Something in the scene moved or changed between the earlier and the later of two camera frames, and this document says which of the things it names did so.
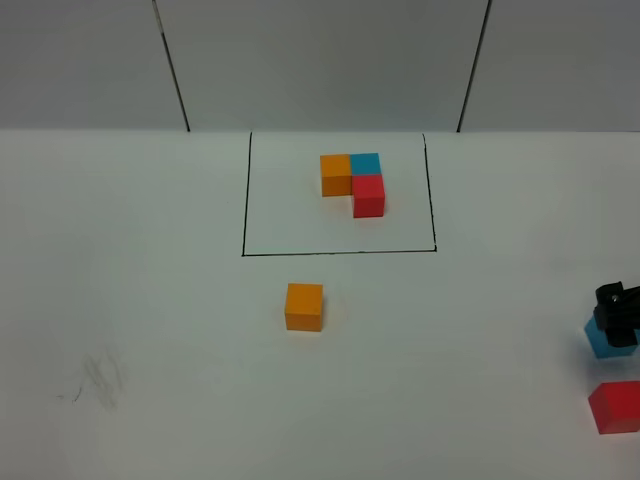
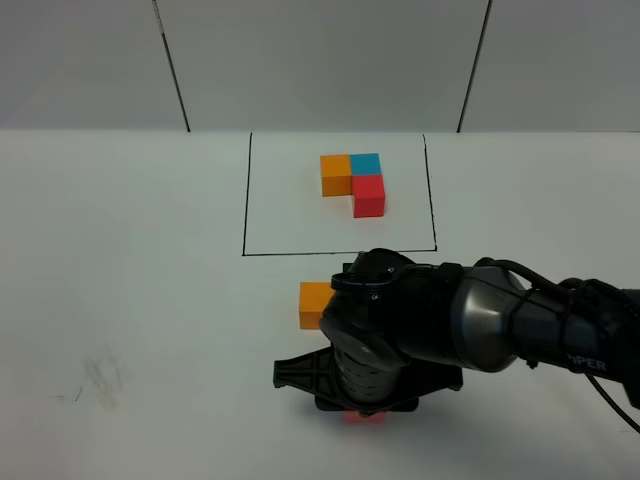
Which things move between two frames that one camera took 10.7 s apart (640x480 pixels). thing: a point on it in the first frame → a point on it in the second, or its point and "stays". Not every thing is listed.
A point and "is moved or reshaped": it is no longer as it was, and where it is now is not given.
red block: [616, 407] → [351, 415]
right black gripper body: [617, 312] → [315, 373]
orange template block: [336, 175] stays
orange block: [303, 307] is moved or reshaped
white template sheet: [285, 212] stays
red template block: [368, 196] stays
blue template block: [365, 164] stays
